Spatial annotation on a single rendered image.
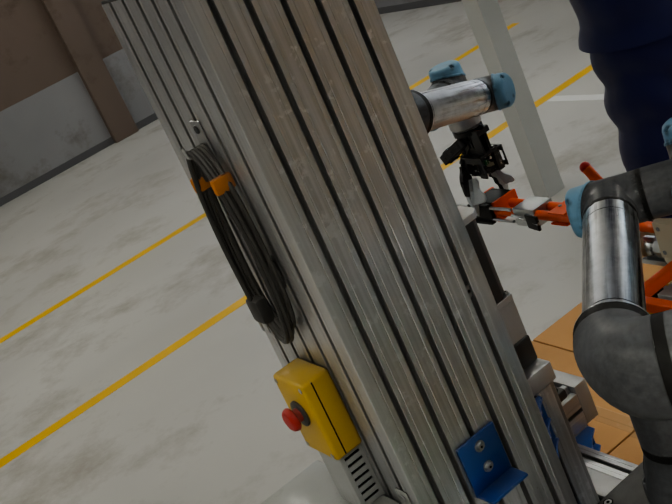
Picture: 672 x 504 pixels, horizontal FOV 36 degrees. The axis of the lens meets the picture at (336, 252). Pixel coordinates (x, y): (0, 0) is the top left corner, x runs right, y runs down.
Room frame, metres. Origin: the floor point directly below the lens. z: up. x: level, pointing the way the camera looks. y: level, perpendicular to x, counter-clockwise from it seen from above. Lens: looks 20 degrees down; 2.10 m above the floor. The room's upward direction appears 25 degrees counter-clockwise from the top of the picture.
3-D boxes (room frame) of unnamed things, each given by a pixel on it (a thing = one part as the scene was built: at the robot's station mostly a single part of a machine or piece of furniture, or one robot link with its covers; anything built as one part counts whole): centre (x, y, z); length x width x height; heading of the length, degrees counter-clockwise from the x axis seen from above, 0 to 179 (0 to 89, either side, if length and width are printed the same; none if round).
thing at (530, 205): (2.17, -0.44, 1.19); 0.07 x 0.07 x 0.04; 26
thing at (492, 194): (2.29, -0.39, 1.20); 0.08 x 0.07 x 0.05; 26
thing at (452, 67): (2.26, -0.39, 1.51); 0.09 x 0.08 x 0.11; 141
